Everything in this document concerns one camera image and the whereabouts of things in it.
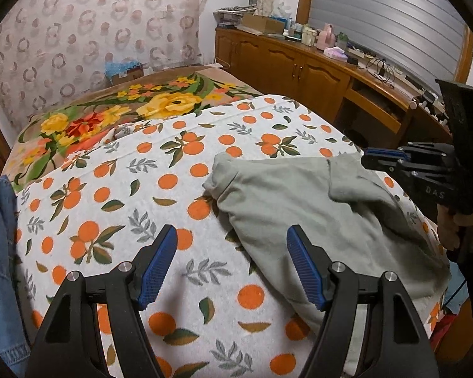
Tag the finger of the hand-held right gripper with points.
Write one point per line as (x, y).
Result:
(382, 152)
(378, 164)

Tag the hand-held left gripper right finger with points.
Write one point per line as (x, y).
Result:
(303, 271)

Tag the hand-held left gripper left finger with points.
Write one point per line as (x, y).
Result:
(159, 267)

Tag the grey-green pants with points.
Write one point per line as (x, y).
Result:
(299, 197)

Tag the person's right hand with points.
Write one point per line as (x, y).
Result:
(449, 228)

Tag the orange fruit print blanket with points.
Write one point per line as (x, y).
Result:
(142, 189)

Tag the pink tissue pack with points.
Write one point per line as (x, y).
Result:
(336, 53)

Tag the green bottle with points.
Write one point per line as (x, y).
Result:
(341, 41)

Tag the pink bottle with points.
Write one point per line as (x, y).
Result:
(326, 37)

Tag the wooden sideboard cabinet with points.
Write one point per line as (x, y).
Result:
(283, 59)

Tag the grey window blind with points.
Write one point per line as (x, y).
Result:
(378, 8)

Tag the blue denim jeans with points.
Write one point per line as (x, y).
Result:
(0, 244)

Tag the floral brown blanket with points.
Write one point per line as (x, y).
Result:
(169, 102)

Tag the flat open cardboard box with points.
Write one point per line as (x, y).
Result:
(260, 23)

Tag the grey cluttered basket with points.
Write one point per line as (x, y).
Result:
(234, 13)

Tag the blue plastic bag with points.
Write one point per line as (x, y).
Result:
(120, 66)

